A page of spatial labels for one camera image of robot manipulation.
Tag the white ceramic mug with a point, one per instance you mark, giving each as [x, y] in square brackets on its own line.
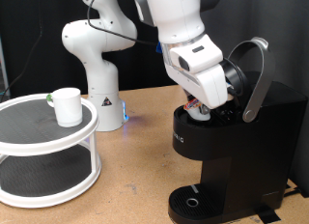
[68, 108]

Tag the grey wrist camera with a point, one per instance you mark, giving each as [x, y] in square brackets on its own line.
[230, 89]

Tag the white two-tier turntable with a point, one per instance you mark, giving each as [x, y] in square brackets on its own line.
[32, 127]

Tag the white coffee pod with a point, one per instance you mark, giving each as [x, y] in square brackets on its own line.
[196, 114]

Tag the grey metal post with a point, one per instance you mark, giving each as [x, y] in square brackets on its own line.
[2, 66]

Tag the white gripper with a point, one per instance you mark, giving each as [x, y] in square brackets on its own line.
[212, 85]

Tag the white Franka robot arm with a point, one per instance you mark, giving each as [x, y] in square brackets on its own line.
[103, 89]

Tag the black Keurig coffee machine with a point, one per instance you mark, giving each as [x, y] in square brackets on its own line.
[257, 153]

